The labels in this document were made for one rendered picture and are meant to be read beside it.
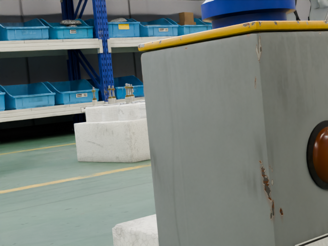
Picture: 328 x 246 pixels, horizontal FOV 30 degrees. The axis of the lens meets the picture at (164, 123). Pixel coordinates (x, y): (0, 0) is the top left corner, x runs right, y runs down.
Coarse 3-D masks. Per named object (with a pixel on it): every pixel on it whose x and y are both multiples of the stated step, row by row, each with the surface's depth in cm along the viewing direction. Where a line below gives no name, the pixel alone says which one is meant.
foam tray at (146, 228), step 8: (152, 216) 56; (120, 224) 54; (128, 224) 53; (136, 224) 53; (144, 224) 53; (152, 224) 53; (112, 232) 54; (120, 232) 53; (128, 232) 52; (136, 232) 51; (144, 232) 50; (152, 232) 50; (120, 240) 53; (128, 240) 52; (136, 240) 51; (144, 240) 50; (152, 240) 49
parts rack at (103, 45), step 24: (72, 0) 569; (96, 0) 521; (96, 24) 522; (0, 48) 468; (24, 48) 480; (48, 48) 492; (72, 48) 505; (96, 48) 586; (120, 48) 603; (72, 72) 570; (0, 120) 467
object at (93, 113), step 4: (92, 88) 286; (92, 100) 286; (96, 100) 286; (96, 104) 286; (88, 108) 283; (92, 108) 282; (96, 108) 282; (100, 108) 283; (88, 112) 283; (92, 112) 282; (96, 112) 282; (100, 112) 283; (88, 116) 283; (92, 116) 282; (96, 116) 282; (100, 116) 283; (88, 120) 283; (92, 120) 282; (96, 120) 282; (100, 120) 283
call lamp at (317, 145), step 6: (324, 132) 23; (318, 138) 23; (324, 138) 23; (318, 144) 23; (324, 144) 23; (318, 150) 23; (324, 150) 23; (318, 156) 23; (324, 156) 23; (318, 162) 23; (324, 162) 23; (318, 168) 23; (324, 168) 23; (318, 174) 23; (324, 174) 23; (324, 180) 23
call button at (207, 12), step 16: (208, 0) 25; (224, 0) 25; (240, 0) 24; (256, 0) 24; (272, 0) 24; (288, 0) 25; (208, 16) 25; (224, 16) 25; (240, 16) 25; (256, 16) 25; (272, 16) 25
